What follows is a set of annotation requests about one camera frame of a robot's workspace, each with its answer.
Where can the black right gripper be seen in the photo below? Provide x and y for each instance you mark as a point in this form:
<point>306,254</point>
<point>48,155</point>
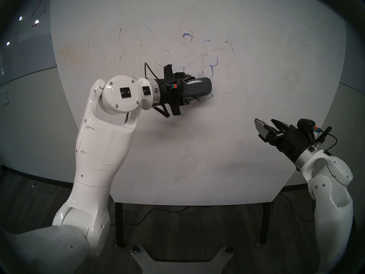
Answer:
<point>289,143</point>

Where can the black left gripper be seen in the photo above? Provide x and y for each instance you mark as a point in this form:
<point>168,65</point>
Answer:
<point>168,98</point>

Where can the dark grey whiteboard eraser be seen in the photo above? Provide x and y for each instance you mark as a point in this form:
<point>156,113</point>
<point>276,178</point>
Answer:
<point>201,88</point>

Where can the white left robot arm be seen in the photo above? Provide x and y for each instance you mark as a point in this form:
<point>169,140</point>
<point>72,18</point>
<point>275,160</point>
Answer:
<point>105,133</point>

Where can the white whiteboard panel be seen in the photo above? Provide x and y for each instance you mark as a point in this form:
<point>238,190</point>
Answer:
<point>228,147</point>

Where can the black table leg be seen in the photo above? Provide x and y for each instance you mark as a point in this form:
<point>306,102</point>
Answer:
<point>265,223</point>
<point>120,225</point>

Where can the black base knob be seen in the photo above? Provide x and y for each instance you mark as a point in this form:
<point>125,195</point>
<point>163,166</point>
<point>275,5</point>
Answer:
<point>135,249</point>
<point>228,250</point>

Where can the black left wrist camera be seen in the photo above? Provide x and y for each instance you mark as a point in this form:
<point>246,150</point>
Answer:
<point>181,83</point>

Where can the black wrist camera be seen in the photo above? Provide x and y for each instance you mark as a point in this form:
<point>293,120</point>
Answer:
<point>181,83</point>
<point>305,124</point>

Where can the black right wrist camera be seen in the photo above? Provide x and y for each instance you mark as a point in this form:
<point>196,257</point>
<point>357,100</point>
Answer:
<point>305,124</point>

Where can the wall board with red marks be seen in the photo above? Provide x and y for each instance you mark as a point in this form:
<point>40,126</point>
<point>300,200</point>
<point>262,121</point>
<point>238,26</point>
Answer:
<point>34,33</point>

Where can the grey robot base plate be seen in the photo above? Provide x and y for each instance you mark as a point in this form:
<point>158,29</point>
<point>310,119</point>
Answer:
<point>142,265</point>

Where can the white wall plate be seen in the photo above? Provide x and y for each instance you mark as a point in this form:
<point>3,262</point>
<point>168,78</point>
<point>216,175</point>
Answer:
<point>5,97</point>

